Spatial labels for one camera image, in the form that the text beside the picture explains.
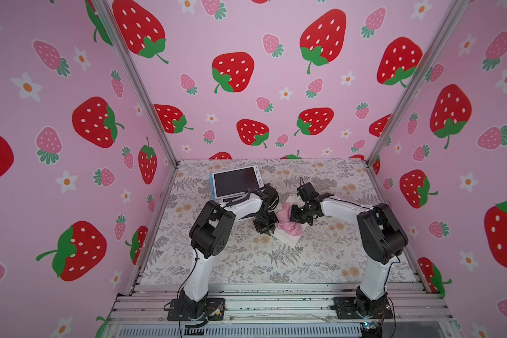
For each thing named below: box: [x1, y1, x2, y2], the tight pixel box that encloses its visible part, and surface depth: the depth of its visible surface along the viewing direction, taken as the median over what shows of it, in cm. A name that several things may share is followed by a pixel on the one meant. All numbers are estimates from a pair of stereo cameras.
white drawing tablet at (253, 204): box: [220, 192, 263, 214], surface depth 68 cm
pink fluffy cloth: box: [276, 202, 305, 237], surface depth 95 cm
